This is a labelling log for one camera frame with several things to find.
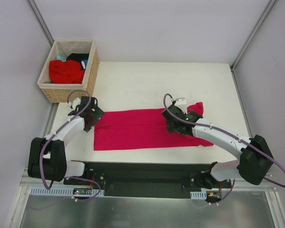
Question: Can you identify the aluminium frame post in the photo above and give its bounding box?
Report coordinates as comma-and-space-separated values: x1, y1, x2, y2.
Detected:
230, 0, 278, 71
26, 0, 55, 46

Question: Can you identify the red t shirt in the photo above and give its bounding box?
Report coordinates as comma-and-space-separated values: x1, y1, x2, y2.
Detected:
49, 60, 85, 84

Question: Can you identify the aluminium frame rail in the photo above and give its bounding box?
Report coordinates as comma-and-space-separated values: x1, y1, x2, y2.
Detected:
234, 179, 278, 191

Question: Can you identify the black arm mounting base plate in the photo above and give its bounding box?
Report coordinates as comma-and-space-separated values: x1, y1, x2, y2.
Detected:
63, 161, 231, 197

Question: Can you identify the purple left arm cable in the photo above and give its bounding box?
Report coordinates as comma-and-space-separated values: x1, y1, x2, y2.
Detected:
29, 89, 102, 210

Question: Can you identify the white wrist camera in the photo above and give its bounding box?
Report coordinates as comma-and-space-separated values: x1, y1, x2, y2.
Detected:
174, 98, 187, 114
67, 97, 81, 109

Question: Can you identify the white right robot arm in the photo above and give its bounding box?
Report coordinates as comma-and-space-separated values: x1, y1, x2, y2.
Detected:
161, 104, 273, 189

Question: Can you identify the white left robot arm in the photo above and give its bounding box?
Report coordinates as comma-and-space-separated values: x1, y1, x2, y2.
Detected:
28, 96, 105, 185

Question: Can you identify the white cable duct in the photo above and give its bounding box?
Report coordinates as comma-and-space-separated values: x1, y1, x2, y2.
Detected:
30, 187, 105, 197
190, 190, 207, 200

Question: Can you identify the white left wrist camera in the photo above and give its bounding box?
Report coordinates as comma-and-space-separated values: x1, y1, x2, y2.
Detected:
67, 97, 81, 109

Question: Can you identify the wicker basket with liner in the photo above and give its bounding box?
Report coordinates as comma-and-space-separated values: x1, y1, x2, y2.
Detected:
37, 40, 100, 103

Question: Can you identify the right aluminium frame post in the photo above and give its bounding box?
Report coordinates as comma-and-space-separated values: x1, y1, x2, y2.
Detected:
230, 0, 278, 71

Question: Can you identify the black t shirt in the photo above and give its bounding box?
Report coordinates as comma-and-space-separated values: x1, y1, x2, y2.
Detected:
66, 53, 89, 70

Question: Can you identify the left white cable duct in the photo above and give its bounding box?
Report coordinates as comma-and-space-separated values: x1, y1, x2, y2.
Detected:
30, 187, 105, 197

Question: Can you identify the magenta pink t shirt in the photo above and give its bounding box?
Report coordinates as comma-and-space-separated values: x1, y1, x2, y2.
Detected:
94, 108, 213, 151

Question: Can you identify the left aluminium frame post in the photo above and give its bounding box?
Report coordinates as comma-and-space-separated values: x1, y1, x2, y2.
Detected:
26, 0, 55, 46

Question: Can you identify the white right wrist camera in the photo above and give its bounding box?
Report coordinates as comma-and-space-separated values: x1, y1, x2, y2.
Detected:
174, 98, 187, 114

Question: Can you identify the right white cable duct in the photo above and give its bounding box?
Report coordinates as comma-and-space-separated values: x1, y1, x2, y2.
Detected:
190, 190, 207, 200

